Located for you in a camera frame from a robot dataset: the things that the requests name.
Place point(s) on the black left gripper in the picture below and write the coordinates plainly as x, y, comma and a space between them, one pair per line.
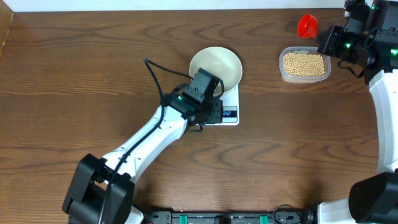
214, 116

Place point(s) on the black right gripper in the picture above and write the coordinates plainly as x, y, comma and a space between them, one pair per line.
327, 46

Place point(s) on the red plastic measuring scoop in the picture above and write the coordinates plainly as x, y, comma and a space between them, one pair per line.
307, 27

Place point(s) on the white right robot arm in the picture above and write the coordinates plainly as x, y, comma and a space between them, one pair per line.
369, 39

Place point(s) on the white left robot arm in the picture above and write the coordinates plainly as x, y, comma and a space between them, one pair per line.
101, 190

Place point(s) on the white digital kitchen scale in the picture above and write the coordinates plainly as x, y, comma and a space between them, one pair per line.
230, 115

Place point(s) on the cream plastic bowl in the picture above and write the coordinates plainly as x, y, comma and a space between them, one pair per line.
220, 62

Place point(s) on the clear container of soybeans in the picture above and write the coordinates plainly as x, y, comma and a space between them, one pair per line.
304, 65

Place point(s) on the brown cardboard side panel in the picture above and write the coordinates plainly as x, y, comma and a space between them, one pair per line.
6, 19

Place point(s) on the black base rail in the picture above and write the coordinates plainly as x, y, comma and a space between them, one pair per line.
278, 216

